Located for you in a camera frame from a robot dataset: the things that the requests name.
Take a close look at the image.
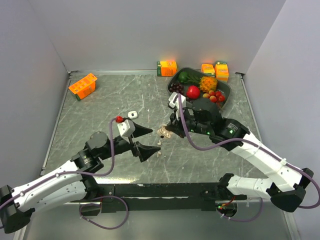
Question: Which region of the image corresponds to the orange juice carton right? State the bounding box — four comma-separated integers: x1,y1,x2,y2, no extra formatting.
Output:
214,61,229,82

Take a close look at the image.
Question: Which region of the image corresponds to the orange juice carton left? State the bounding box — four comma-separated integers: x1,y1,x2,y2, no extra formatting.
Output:
68,73,98,101

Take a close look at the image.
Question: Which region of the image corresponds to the dark grey fruit tray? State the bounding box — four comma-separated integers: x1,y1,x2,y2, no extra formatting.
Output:
167,67,231,110

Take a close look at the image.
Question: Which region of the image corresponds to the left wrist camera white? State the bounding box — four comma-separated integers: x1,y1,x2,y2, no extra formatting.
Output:
117,119,136,138

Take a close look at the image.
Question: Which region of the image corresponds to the white earbud charging case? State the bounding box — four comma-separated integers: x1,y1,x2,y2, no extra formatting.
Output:
127,110,138,120

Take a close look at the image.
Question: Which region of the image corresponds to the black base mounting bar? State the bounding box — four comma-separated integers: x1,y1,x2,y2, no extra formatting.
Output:
94,182,247,213

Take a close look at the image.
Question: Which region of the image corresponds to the orange juice carton centre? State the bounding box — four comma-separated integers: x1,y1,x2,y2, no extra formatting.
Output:
156,61,178,77

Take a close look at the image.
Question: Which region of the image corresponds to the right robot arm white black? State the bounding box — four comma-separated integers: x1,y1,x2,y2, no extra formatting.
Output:
166,92,314,213

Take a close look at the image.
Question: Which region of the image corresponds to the red apple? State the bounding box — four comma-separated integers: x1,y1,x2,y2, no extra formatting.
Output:
186,85,201,100

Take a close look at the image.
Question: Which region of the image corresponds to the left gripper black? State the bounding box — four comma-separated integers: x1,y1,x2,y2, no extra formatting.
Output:
100,122,161,161

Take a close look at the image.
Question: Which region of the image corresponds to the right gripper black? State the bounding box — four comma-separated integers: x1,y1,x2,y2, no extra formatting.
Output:
166,104,212,138

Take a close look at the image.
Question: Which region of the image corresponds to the red cherry bunch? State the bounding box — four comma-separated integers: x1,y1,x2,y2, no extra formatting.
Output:
202,90,226,104

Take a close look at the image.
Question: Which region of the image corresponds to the orange juice carton lying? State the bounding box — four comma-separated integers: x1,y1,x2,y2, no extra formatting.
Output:
201,63,216,77

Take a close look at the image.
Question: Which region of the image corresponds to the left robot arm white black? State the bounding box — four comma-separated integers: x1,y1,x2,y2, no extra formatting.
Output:
0,118,160,234

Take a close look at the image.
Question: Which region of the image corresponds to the green leafy sprig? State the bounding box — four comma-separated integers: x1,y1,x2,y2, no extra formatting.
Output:
186,73,201,86

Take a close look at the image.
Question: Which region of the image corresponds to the beige earbud charging case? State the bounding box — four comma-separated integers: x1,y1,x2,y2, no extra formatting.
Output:
157,125,173,139

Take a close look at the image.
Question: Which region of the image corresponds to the orange spiky fruit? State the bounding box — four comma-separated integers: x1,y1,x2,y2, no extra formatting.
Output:
199,76,218,93

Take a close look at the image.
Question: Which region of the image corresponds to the purple grape bunch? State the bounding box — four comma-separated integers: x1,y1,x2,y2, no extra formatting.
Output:
168,82,185,95

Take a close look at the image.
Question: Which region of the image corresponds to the green lime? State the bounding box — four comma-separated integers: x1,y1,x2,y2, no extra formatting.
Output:
178,71,189,83

